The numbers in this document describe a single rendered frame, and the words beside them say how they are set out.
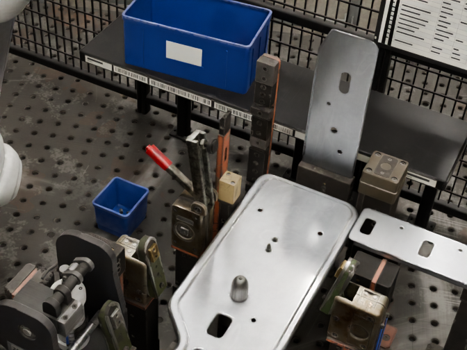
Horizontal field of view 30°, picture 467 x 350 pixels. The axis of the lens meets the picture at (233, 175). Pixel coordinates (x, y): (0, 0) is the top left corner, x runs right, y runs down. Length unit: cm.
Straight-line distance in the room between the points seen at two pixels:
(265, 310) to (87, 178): 82
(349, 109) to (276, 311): 43
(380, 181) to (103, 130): 89
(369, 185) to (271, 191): 20
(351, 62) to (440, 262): 42
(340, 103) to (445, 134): 32
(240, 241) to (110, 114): 86
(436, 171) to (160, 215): 69
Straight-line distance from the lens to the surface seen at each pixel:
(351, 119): 174
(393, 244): 172
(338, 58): 167
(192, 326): 154
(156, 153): 164
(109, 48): 210
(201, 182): 160
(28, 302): 139
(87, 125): 240
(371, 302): 156
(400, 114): 198
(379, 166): 179
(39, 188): 222
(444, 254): 173
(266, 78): 180
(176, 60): 198
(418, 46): 194
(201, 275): 161
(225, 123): 164
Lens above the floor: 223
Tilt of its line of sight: 43 degrees down
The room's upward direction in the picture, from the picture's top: 4 degrees clockwise
